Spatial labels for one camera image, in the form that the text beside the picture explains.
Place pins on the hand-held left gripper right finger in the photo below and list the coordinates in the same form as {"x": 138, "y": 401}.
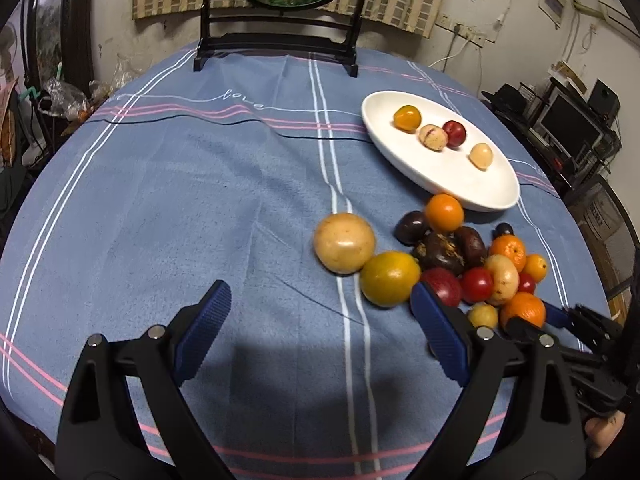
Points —
{"x": 440, "y": 330}

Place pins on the large yellow passion fruit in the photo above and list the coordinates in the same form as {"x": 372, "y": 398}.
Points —
{"x": 344, "y": 243}

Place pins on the dark purple passion fruit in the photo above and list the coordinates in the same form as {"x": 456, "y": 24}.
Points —
{"x": 410, "y": 226}
{"x": 472, "y": 245}

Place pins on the clear plastic bags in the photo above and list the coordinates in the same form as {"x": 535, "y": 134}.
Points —
{"x": 62, "y": 97}

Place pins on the beige striped round fruit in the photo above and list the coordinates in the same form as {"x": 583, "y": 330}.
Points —
{"x": 430, "y": 137}

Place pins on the black hat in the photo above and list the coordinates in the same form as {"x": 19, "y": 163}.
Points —
{"x": 510, "y": 96}

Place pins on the blue striped tablecloth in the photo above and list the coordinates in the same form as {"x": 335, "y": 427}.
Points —
{"x": 200, "y": 185}

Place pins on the black speaker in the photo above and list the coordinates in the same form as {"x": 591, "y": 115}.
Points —
{"x": 602, "y": 97}

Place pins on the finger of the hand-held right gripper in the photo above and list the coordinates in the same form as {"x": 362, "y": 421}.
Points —
{"x": 522, "y": 331}
{"x": 557, "y": 316}

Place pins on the white wall sockets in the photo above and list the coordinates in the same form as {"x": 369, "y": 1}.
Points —
{"x": 462, "y": 32}

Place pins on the black mesh office chair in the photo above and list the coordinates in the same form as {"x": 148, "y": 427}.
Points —
{"x": 617, "y": 260}

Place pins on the round fish screen black stand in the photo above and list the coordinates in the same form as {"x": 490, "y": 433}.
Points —
{"x": 280, "y": 35}

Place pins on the person's right hand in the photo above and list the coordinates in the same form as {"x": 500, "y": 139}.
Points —
{"x": 605, "y": 432}

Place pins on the small orange kumquat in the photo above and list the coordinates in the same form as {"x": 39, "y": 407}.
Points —
{"x": 535, "y": 267}

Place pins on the white oval plate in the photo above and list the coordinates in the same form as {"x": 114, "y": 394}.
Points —
{"x": 440, "y": 175}

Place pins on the white electrical box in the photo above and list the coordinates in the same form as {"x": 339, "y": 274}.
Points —
{"x": 551, "y": 4}

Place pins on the small dark grape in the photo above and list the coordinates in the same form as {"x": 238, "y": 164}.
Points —
{"x": 504, "y": 230}

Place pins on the orange-green tangerine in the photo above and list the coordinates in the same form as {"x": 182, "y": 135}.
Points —
{"x": 406, "y": 118}

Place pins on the computer monitor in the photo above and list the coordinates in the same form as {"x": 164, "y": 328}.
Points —
{"x": 570, "y": 122}

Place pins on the large dark red plum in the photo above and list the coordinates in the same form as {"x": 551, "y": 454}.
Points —
{"x": 444, "y": 285}

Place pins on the beige-pink oval fruit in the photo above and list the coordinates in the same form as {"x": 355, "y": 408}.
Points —
{"x": 501, "y": 279}

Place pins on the dark mangosteen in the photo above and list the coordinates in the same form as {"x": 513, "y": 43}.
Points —
{"x": 440, "y": 255}

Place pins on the orange mandarin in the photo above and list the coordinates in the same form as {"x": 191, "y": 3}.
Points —
{"x": 508, "y": 251}

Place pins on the small yellow fruit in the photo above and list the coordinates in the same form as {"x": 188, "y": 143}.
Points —
{"x": 483, "y": 316}

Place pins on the flat tan box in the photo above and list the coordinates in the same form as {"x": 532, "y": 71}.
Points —
{"x": 570, "y": 75}

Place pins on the green-yellow orange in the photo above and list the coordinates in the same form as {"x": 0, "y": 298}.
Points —
{"x": 390, "y": 279}

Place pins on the pale beige round fruit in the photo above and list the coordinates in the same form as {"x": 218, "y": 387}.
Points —
{"x": 481, "y": 156}

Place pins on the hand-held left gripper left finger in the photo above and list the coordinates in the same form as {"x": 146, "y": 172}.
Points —
{"x": 205, "y": 330}

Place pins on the cardboard box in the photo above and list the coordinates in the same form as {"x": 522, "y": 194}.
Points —
{"x": 600, "y": 217}

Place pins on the black computer desk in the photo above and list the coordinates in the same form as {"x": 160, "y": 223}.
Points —
{"x": 520, "y": 125}

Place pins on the small dark red plum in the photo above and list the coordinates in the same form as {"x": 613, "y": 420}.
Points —
{"x": 455, "y": 133}

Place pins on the bright orange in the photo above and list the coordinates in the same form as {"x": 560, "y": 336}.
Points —
{"x": 523, "y": 310}
{"x": 444, "y": 212}

